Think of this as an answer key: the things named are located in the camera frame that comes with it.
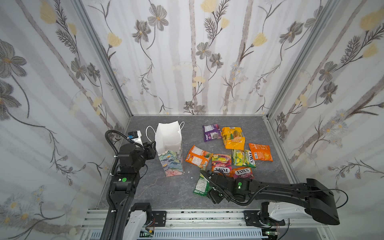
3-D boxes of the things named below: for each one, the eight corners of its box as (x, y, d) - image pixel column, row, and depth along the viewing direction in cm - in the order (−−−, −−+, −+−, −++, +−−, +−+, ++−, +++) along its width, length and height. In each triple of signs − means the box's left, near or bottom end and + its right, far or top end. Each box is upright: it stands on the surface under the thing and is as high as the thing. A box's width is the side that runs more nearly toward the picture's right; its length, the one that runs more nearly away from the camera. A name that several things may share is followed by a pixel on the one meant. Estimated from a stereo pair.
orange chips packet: (253, 161, 97) (255, 158, 94) (249, 145, 105) (251, 143, 102) (272, 161, 97) (274, 158, 95) (266, 145, 105) (268, 143, 102)
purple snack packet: (203, 141, 107) (204, 138, 104) (203, 127, 116) (203, 124, 113) (221, 141, 108) (222, 138, 104) (219, 127, 116) (220, 124, 113)
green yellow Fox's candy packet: (233, 167, 94) (234, 165, 92) (230, 151, 101) (231, 149, 99) (254, 167, 94) (255, 166, 92) (250, 151, 101) (251, 149, 99)
